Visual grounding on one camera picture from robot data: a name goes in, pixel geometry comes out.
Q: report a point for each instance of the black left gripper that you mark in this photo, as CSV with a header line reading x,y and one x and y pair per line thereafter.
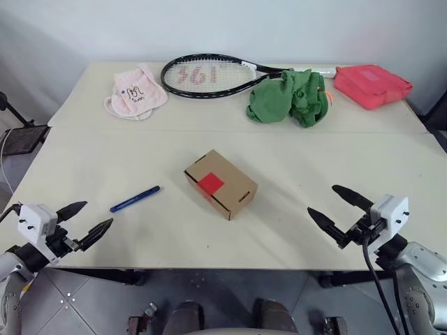
x,y
61,242

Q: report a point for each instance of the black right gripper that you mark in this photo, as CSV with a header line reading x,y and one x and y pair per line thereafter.
x,y
363,230

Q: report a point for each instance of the blue pen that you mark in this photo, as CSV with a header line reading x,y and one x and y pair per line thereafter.
x,y
134,199

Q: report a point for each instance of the brown cardboard box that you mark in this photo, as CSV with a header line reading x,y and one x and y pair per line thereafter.
x,y
232,190

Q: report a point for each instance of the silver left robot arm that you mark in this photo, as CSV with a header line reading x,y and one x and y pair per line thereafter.
x,y
10,303

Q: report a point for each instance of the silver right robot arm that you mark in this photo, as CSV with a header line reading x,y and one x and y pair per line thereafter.
x,y
422,261

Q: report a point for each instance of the black table caster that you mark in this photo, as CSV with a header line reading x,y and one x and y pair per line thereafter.
x,y
326,281
139,278

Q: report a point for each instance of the black stand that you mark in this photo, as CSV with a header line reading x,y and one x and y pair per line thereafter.
x,y
24,139

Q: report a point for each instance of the dark rounded shape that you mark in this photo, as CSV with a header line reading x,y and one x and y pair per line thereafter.
x,y
276,317
185,317

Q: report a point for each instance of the red fabric bag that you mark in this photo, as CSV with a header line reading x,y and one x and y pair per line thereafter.
x,y
370,87

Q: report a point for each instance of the crumpled green cloth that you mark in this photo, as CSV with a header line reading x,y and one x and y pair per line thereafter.
x,y
272,101

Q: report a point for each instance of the red tape seal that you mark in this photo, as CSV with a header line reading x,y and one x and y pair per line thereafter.
x,y
211,183

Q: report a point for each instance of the pink towel with drawing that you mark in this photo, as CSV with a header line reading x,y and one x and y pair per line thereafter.
x,y
139,87

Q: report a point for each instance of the black tennis racket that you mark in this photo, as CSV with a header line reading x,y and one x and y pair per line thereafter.
x,y
223,75

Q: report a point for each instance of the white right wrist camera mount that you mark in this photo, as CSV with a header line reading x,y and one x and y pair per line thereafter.
x,y
394,213

